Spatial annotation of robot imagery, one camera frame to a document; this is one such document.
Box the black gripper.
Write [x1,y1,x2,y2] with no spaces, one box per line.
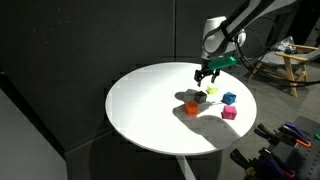
[194,59,221,88]

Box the gray block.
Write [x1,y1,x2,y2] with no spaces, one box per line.
[193,90,208,105]

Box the yellow-green block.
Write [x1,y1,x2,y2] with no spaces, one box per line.
[205,85,219,95]

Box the blue block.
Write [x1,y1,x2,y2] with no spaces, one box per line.
[221,91,237,106]

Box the orange block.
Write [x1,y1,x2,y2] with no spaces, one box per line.
[184,100,200,116]

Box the pink block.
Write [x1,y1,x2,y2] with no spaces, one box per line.
[221,105,238,121]

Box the wooden chair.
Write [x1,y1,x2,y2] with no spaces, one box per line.
[248,43,320,99]

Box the clear plastic bag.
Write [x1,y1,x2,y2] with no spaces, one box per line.
[270,35,298,54]

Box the white table base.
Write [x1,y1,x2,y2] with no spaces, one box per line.
[175,154,198,180]

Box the blue clamp with orange tip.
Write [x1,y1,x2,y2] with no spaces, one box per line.
[282,121,313,149]

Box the purple clamp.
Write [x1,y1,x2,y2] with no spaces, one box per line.
[255,148,297,180]

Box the perforated metal board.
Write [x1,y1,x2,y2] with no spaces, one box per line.
[289,139,320,180]

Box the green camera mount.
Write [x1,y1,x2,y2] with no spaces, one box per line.
[208,55,238,71]

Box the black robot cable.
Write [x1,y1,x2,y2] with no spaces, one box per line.
[234,25,320,89]

